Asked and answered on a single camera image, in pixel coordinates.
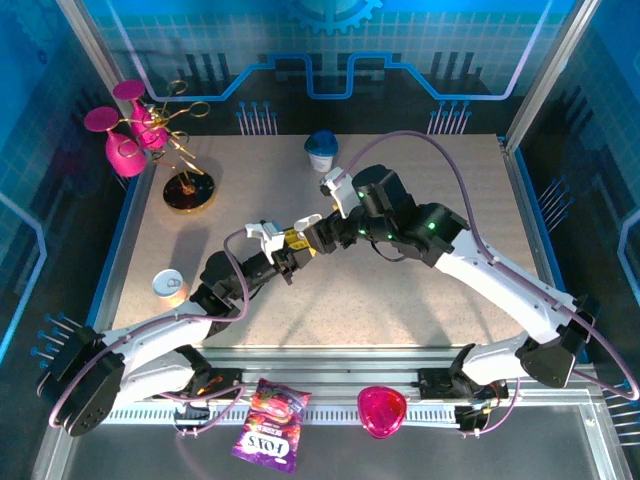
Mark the white and orange drink can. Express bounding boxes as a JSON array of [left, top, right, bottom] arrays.
[[151, 268, 189, 306]]

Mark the white cup with blue lid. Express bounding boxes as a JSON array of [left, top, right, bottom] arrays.
[[303, 129, 340, 174]]

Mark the small black controller box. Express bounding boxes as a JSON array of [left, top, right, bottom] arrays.
[[173, 402, 211, 426], [454, 403, 489, 432]]

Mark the pink wine glass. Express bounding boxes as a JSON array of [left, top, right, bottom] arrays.
[[83, 106, 147, 178], [112, 79, 169, 151]]

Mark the purple candy bag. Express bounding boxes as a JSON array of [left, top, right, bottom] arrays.
[[231, 378, 312, 474]]

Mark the translucent heart-shaped plastic bowl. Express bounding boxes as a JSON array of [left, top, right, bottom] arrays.
[[356, 385, 407, 440]]

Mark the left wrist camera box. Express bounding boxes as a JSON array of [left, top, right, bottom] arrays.
[[244, 219, 287, 265]]

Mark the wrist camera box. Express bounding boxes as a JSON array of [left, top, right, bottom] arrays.
[[318, 167, 360, 220], [244, 219, 287, 265]]

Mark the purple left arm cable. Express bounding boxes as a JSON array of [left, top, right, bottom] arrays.
[[48, 227, 251, 439]]

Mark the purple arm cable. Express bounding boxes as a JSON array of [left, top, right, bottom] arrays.
[[339, 129, 640, 437], [48, 227, 251, 439]]

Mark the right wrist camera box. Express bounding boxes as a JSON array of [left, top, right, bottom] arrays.
[[318, 167, 360, 220]]

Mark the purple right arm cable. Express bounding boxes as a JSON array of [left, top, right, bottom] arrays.
[[339, 129, 640, 437]]

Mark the gold wire glass rack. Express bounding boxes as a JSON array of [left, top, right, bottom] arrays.
[[119, 79, 217, 215]]

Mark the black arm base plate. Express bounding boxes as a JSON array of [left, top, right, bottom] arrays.
[[151, 368, 242, 401], [417, 367, 510, 401]]

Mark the aluminium frame rail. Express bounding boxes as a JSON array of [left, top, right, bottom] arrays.
[[62, 347, 601, 406]]

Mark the white slotted cable duct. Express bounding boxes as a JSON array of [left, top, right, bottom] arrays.
[[78, 407, 461, 426]]

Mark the aluminium frame post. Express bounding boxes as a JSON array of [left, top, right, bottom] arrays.
[[501, 0, 602, 154], [53, 0, 151, 139]]

